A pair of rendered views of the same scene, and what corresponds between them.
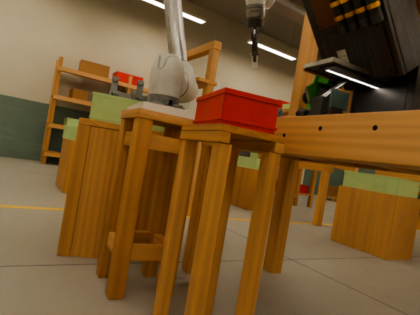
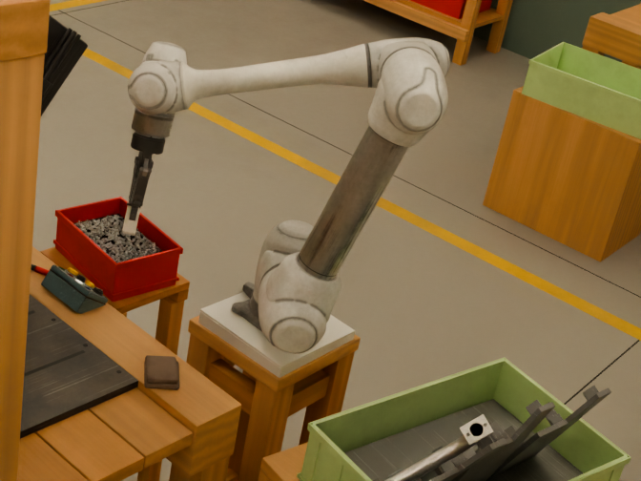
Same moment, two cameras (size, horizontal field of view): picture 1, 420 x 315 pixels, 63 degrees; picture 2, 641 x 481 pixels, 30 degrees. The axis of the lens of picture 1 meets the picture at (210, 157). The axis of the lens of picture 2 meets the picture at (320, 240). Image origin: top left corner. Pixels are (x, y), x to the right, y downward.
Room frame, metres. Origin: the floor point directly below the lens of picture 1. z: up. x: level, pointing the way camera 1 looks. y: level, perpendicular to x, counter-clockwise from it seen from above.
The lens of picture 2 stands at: (4.06, -0.80, 2.57)
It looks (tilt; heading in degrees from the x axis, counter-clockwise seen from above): 29 degrees down; 154
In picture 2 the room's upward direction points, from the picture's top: 11 degrees clockwise
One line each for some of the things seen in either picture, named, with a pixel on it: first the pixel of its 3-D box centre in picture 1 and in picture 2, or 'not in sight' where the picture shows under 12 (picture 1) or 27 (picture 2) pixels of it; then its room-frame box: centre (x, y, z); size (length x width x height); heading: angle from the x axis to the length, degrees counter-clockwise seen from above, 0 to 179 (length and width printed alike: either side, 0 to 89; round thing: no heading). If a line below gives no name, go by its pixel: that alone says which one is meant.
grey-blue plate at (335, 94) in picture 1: (337, 107); not in sight; (1.38, -0.48, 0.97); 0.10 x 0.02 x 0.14; 117
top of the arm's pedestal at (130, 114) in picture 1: (160, 120); (275, 334); (1.69, 0.27, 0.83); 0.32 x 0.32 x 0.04; 28
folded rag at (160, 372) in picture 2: not in sight; (162, 371); (1.92, -0.09, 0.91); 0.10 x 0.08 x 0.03; 167
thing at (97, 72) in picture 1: (120, 122); not in sight; (7.83, 2.16, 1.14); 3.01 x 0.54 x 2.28; 121
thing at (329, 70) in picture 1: (352, 77); not in sight; (1.42, -0.53, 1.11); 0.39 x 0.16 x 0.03; 117
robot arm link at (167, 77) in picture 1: (167, 76); (290, 264); (1.70, 0.28, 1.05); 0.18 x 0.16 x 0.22; 163
